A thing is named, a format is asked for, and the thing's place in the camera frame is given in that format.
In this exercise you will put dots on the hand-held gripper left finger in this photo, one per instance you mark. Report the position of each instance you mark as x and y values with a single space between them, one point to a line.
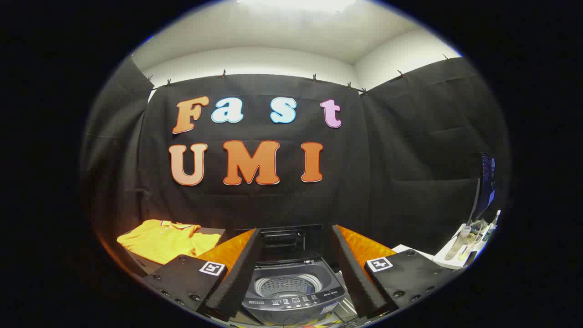
239 273

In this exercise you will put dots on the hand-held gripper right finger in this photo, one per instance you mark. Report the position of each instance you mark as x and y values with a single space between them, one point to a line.
355 273

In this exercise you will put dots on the tinted washing machine lid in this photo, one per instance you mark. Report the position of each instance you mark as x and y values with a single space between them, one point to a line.
282 239

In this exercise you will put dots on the dark grey washing machine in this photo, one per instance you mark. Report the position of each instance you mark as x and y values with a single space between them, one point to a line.
291 300

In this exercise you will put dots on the yellow polo shirt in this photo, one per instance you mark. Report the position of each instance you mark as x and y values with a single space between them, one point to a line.
159 241

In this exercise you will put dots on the grey cabinet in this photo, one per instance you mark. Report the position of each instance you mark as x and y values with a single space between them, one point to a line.
212 231

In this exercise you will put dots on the black backdrop cloth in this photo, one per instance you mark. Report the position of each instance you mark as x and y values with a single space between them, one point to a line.
273 205

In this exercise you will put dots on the white side table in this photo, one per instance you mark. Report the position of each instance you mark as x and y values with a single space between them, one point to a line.
444 262

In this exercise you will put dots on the clear plastic bottle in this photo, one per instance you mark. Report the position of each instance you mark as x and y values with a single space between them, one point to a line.
457 243

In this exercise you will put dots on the slim white-capped bottle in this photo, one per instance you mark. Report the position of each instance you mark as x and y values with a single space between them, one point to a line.
491 225

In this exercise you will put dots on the black computer monitor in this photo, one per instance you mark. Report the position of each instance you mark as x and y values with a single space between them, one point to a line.
485 182

